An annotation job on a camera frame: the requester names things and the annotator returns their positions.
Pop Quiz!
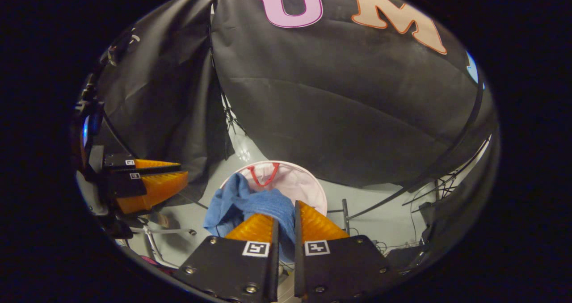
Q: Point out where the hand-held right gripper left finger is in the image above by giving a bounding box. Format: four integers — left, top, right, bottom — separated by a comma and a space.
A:
173, 213, 281, 303

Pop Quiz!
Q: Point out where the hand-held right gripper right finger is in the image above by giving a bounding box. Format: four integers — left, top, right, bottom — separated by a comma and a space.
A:
294, 200, 395, 301

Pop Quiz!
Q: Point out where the pink laundry hamper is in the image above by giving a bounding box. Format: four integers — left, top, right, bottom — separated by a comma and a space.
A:
219, 161, 328, 216

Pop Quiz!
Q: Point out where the blue corduroy jacket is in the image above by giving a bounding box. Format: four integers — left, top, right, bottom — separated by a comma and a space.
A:
203, 173, 298, 263

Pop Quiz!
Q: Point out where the white metal stand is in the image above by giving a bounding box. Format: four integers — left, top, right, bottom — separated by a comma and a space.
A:
130, 225, 197, 268

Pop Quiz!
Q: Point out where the black light stand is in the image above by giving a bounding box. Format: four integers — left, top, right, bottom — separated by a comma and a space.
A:
222, 93, 251, 136
402, 135, 492, 207

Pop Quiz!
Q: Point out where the black backdrop cloth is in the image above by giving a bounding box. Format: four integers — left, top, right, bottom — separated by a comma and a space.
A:
96, 0, 496, 205

